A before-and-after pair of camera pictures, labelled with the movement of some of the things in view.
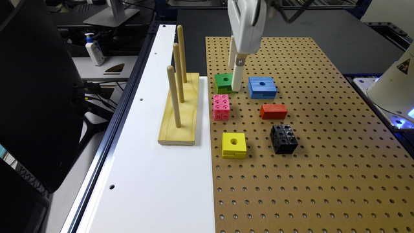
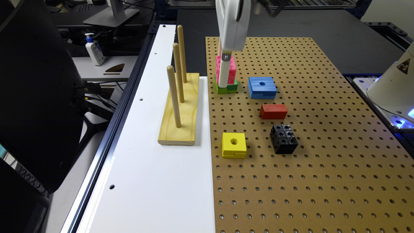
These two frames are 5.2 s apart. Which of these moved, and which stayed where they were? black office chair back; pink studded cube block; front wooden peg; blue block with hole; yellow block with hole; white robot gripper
Moved: white robot gripper; pink studded cube block
Stayed: blue block with hole; black office chair back; front wooden peg; yellow block with hole
